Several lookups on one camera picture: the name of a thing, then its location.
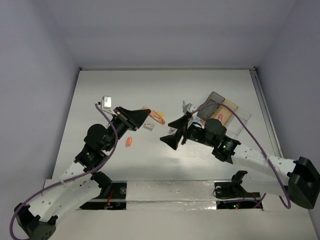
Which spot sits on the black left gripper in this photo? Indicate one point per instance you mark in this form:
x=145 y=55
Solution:
x=125 y=119

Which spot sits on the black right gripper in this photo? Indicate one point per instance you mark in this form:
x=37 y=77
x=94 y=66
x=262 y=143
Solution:
x=173 y=140

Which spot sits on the orange highlighter pen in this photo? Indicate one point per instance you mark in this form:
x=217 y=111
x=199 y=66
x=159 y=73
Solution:
x=153 y=117

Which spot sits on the orange highlighter cap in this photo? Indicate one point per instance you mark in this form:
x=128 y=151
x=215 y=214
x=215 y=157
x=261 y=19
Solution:
x=129 y=142

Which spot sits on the blue highlighter pen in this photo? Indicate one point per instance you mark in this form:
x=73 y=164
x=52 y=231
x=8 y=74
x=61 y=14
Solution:
x=197 y=122

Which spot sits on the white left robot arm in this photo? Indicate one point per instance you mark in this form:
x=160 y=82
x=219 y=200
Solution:
x=39 y=214

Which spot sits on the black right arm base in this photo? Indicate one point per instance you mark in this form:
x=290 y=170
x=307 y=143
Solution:
x=230 y=195

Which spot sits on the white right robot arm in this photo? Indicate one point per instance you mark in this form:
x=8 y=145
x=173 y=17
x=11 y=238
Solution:
x=297 y=180

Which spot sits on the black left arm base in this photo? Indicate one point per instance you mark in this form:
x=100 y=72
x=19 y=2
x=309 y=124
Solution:
x=112 y=195

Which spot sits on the pink mini stapler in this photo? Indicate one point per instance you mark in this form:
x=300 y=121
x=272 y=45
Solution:
x=172 y=130

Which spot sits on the grey boxed eraser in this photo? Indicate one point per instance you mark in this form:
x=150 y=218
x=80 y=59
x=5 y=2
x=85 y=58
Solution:
x=149 y=126

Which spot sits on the yellow eraser block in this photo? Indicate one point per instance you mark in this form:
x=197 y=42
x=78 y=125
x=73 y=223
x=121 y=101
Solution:
x=160 y=114

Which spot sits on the smoky grey plastic container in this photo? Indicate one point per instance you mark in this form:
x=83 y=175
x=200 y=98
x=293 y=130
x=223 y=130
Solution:
x=210 y=106

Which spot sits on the clear plastic container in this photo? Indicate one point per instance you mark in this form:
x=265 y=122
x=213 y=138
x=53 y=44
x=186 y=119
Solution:
x=234 y=125

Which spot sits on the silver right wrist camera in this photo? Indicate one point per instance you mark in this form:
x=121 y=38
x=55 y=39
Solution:
x=188 y=108

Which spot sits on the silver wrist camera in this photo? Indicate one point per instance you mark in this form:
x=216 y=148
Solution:
x=105 y=104
x=188 y=108

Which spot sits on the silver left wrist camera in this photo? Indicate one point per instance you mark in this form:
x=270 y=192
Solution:
x=105 y=104

